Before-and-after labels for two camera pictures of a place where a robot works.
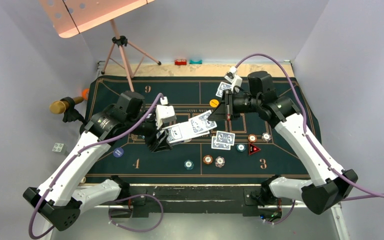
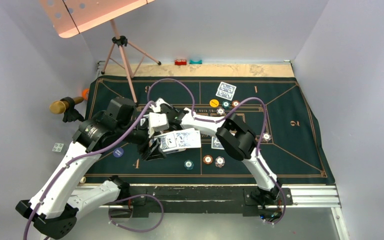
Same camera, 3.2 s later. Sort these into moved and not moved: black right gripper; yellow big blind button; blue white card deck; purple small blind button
Moved: blue white card deck; black right gripper
Not moved: purple small blind button; yellow big blind button
